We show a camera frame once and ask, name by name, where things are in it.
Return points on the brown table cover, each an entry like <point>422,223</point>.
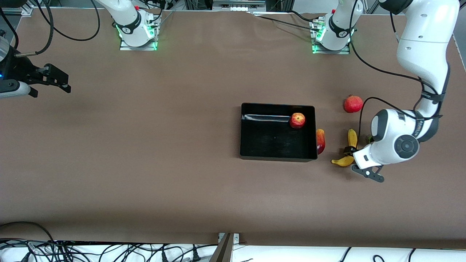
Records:
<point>145,163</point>

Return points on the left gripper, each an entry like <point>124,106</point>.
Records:
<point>350,149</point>

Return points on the metal table edge bracket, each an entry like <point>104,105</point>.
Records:
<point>236,238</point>

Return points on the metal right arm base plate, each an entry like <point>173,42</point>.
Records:
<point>125,47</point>

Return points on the grey electronics rack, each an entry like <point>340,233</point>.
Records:
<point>238,4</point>

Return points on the dark purple mangosteen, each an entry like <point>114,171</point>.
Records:
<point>368,138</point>

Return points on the yellow banana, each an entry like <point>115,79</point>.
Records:
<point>352,137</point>

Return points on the dark aluminium profile beam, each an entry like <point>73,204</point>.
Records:
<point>222,251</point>

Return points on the red yellow apple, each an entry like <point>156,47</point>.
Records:
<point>297,120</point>

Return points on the red yellow mango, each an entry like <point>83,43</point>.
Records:
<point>321,140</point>

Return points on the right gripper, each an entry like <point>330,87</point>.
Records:
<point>22,70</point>

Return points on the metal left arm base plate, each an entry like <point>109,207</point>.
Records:
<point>344,51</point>

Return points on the red pomegranate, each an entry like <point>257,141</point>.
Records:
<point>353,104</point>

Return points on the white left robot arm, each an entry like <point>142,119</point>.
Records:
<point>422,36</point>

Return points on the black plastic box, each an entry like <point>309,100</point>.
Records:
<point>269,142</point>

